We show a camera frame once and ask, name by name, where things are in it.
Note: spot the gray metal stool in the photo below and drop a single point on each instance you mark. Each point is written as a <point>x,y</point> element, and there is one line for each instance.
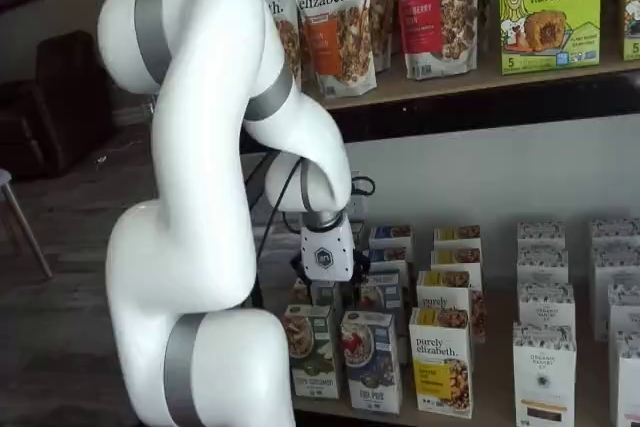
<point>4,182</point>

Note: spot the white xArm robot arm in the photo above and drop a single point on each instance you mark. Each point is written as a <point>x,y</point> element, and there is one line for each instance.
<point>200,97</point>

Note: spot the green Bobo's apple pie box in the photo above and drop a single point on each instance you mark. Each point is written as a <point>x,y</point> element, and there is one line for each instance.
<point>550,7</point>

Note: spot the dark brown armchair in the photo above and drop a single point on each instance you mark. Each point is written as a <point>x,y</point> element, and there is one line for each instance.
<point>55,112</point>

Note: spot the yellow Bobo's box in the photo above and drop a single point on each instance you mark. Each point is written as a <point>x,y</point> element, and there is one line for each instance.
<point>632,7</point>

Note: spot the pumpkin cinnamon granola bag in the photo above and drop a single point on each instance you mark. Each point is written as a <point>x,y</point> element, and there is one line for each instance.
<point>330,37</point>

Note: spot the blue flax plus oatmeal box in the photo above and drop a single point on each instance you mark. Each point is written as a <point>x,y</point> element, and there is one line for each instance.
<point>382,292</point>
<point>370,372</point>
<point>392,234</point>
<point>390,257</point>

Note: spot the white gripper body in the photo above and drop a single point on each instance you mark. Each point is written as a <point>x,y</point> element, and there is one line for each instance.
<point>327,252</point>

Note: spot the white patterned organic box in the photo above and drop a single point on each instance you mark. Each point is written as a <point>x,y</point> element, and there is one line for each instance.
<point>625,307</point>
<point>615,229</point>
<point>545,367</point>
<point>630,382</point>
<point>542,264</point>
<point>615,262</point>
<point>540,232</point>
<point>545,304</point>

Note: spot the yellow purely elizabeth box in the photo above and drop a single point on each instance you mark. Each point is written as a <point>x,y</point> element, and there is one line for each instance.
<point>457,233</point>
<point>457,257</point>
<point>440,362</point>
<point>445,292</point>

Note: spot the cranberry pecan granola bag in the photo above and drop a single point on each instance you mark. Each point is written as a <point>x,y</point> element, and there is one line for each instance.
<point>425,22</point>

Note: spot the purely elizabeth granola bag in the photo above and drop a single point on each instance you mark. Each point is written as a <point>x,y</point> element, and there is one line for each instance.
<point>381,7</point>

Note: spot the white wall outlet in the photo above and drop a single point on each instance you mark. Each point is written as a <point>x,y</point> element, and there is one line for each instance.
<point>359,204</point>

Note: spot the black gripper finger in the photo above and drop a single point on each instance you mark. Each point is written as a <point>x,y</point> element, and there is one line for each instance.
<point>361,267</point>
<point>300,269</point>

